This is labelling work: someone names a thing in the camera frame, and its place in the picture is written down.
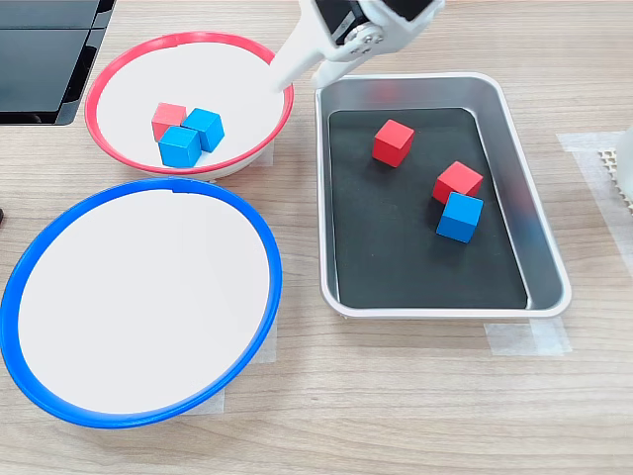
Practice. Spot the red-rimmed white plate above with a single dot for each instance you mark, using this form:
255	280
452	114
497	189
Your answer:
148	74

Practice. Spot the steel tray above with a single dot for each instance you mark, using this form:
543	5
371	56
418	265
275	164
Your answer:
534	237

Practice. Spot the blue cube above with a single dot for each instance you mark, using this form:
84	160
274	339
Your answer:
207	126
460	218
178	147

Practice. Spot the red cube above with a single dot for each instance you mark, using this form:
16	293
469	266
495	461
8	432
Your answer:
393	143
457	180
165	115

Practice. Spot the pale perforated plate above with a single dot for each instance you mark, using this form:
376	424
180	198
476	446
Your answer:
607	161

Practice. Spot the black mat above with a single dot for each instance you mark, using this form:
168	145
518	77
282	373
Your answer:
395	257

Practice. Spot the black glossy flat device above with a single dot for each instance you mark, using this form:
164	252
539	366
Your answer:
39	64

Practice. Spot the long clear tape strip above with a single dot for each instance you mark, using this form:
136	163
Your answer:
605	213

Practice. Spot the blue-rimmed white plate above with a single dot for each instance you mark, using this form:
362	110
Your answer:
143	297

